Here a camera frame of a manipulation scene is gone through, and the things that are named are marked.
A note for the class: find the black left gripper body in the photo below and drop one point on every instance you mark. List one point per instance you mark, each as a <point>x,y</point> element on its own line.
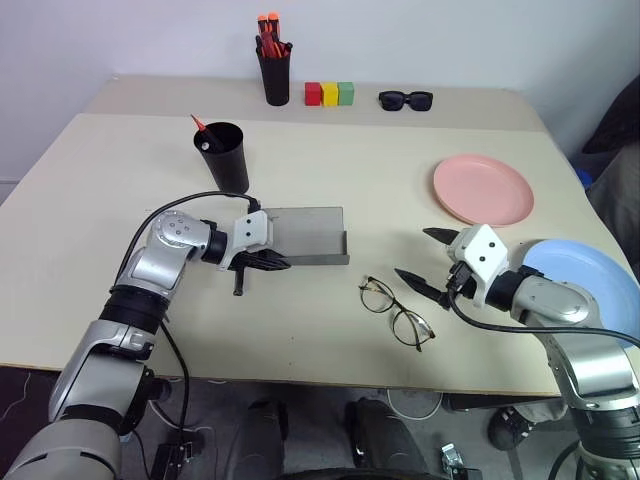
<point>239,280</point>

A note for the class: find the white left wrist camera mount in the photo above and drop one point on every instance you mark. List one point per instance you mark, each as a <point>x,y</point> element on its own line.
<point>250,231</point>

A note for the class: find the metal caster wheel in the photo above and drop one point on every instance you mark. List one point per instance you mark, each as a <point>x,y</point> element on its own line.
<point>457,462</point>

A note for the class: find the tall narrow black cup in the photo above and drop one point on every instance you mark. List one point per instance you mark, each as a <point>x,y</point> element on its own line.
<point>276,80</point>

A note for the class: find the pink plate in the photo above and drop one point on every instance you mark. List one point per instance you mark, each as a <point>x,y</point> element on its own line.
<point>482,189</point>

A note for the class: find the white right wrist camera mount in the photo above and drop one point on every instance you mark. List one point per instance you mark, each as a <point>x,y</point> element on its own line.
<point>482,252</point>

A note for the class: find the orange capped marker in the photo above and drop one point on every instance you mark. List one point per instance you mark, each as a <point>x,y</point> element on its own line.
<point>274,20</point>
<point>261,22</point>

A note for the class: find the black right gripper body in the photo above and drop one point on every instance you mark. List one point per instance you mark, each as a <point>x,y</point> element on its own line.
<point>462,290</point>

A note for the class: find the yellow block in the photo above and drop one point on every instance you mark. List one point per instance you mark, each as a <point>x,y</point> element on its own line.
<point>330,96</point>

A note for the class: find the thin framed clear eyeglasses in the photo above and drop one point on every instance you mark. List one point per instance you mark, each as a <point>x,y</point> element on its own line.
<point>411,325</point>

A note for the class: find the black sunglasses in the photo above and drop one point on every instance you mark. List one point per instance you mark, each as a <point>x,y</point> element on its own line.
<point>395,101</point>

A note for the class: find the black marker with red tip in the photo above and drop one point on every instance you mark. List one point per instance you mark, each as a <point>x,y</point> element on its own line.
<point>205,131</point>

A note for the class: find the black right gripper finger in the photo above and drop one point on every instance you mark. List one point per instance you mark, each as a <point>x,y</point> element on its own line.
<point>417,281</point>
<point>439,235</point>

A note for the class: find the grey metal tray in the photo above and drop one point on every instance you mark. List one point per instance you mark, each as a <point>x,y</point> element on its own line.
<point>310,232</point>

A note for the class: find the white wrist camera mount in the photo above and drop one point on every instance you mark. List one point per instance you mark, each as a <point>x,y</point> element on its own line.
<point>250,231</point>
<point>482,252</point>

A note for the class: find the black shoe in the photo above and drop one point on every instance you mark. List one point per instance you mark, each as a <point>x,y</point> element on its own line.
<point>507,429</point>

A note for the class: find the small blue object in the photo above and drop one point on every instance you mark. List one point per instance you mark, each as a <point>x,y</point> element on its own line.
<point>584,177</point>

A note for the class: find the blue plate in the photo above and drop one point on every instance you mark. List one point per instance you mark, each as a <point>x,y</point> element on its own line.
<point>580,265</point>

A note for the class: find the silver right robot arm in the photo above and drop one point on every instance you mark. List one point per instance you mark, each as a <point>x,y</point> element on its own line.
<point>565,305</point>

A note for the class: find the green block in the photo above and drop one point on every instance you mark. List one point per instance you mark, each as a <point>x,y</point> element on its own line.
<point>346,94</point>

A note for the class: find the black box on floor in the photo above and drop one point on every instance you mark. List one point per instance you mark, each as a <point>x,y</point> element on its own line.
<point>175,452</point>

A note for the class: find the wide black plastic cup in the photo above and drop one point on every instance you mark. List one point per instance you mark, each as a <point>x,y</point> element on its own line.
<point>227,162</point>

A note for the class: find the person in dark clothes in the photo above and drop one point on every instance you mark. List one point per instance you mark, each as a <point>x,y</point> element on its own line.
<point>617,165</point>

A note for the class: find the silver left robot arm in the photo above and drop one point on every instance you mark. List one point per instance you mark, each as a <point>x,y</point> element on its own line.
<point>159,260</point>

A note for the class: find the red block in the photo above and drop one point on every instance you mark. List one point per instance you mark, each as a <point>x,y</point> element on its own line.
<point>313,95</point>

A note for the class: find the dark rounded shape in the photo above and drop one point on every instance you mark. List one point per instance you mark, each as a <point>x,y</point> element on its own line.
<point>385,440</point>

